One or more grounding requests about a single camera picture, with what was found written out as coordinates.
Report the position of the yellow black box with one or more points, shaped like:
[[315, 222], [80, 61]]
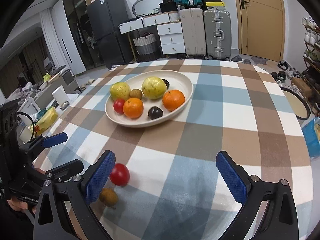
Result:
[[215, 5]]

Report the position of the green yellow round fruit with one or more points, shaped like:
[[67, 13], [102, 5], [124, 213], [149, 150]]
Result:
[[120, 90]]

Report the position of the blue plastic bag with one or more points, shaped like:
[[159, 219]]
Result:
[[311, 136]]

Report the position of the large orange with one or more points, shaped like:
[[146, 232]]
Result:
[[133, 108]]

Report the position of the wicker laundry basket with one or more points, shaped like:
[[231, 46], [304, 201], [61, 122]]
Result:
[[147, 47]]

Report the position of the dark purple plum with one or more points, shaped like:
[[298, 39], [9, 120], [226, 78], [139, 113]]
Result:
[[155, 113]]

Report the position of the silver suitcase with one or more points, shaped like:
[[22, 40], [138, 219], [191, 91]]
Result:
[[217, 25]]

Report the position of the wooden door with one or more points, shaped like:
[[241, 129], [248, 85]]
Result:
[[261, 26]]

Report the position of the brown kiwi-like fruit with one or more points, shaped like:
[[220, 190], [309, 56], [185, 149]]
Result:
[[136, 93]]

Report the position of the checkered tablecloth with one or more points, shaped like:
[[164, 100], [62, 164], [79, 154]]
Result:
[[175, 190]]

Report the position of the black refrigerator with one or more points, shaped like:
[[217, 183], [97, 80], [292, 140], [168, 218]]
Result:
[[105, 16]]

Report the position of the yellow snack bag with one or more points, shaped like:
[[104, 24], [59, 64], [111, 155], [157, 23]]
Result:
[[46, 121]]

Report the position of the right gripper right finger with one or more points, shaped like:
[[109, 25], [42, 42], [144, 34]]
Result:
[[279, 220]]

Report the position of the beige suitcase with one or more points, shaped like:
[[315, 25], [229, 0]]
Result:
[[193, 31]]

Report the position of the person left hand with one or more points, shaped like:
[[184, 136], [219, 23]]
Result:
[[17, 204]]

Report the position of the wooden shoe rack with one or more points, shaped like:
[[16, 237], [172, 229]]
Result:
[[311, 60]]

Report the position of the white drawer desk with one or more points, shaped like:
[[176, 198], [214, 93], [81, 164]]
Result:
[[169, 29]]

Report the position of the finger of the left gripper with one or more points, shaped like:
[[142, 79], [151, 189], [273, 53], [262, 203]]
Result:
[[65, 171], [38, 144]]

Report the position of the round black-rimmed tray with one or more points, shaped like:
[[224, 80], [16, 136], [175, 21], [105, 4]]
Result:
[[297, 103]]

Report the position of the small orange tangerine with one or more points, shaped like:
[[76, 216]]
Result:
[[173, 99]]

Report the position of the small brown longan fruit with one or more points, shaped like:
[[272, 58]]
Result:
[[108, 197]]

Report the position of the red tomato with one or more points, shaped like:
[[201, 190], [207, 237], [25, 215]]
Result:
[[118, 106], [120, 175]]

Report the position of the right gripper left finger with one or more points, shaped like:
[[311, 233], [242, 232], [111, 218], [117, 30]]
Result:
[[52, 220]]

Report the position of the yellow guava fruit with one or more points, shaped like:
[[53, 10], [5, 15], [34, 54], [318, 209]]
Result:
[[153, 87]]

